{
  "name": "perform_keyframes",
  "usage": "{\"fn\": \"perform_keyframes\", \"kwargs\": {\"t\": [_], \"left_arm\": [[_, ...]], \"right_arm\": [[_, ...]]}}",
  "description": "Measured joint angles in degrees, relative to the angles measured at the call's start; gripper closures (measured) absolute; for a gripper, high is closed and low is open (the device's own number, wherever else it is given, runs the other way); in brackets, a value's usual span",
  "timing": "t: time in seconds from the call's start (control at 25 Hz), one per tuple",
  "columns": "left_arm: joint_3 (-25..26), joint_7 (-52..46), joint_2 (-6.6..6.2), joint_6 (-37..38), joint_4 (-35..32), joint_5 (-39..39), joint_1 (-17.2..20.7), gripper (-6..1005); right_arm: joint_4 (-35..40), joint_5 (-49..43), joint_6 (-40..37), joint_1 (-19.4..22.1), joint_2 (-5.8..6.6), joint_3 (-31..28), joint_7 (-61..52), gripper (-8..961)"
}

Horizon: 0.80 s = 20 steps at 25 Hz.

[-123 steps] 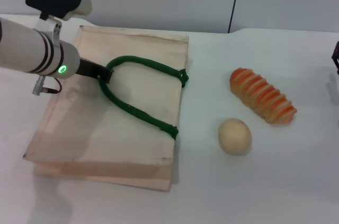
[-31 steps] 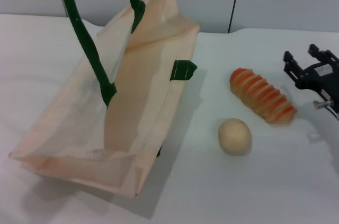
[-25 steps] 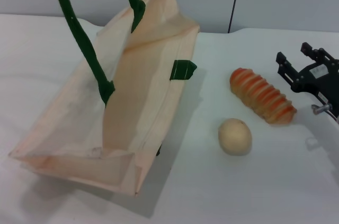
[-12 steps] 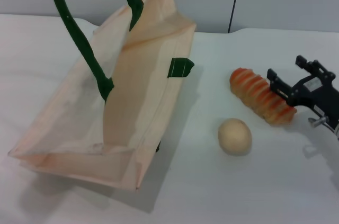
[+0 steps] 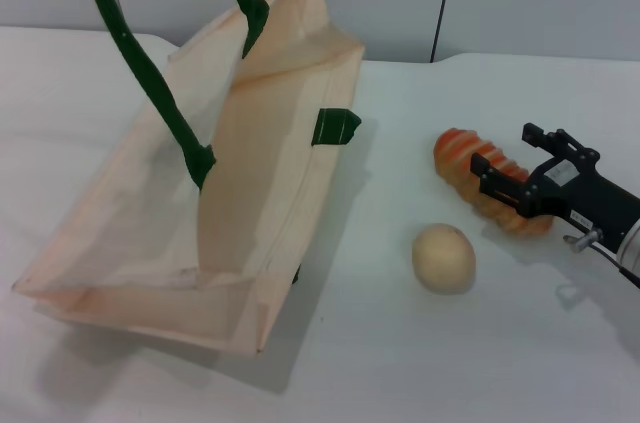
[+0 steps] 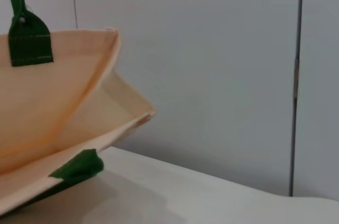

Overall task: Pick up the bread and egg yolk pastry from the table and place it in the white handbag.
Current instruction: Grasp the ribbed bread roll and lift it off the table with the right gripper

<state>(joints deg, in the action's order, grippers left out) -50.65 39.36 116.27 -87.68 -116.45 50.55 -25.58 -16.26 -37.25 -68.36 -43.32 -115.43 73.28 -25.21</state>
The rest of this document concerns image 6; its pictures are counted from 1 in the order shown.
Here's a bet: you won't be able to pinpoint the cream tote bag green handles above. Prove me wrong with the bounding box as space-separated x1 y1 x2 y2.
0 0 157 220

